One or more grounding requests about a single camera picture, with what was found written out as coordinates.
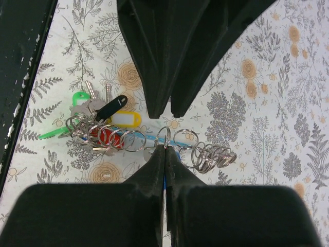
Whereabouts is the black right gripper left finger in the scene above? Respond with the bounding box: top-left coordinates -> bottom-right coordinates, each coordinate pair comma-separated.
1,145 -> 165,246

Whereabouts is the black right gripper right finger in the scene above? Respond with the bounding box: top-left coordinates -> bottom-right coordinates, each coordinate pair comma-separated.
166,147 -> 321,246

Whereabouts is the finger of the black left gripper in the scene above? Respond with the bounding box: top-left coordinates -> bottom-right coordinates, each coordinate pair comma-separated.
171,1 -> 273,118
117,1 -> 210,119

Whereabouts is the blue key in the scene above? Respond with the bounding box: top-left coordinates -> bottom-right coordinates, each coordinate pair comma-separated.
162,151 -> 182,196

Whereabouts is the metal keyring organizer with keys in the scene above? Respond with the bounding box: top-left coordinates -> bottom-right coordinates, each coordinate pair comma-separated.
39,81 -> 237,174

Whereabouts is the floral table mat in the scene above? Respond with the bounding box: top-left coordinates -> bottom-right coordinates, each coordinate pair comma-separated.
1,1 -> 328,246

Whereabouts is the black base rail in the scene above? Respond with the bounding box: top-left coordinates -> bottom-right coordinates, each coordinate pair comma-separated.
1,1 -> 58,187

